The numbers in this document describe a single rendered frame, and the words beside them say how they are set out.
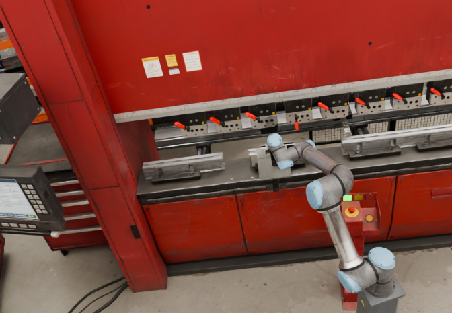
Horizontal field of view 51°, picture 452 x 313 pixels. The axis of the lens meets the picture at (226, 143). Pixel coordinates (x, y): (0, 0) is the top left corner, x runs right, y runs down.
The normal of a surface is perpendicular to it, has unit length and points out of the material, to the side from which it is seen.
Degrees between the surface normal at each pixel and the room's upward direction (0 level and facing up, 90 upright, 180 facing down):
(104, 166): 90
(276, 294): 0
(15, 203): 90
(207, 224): 90
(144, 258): 90
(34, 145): 0
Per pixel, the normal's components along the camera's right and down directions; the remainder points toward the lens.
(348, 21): 0.02, 0.64
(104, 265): -0.15, -0.76
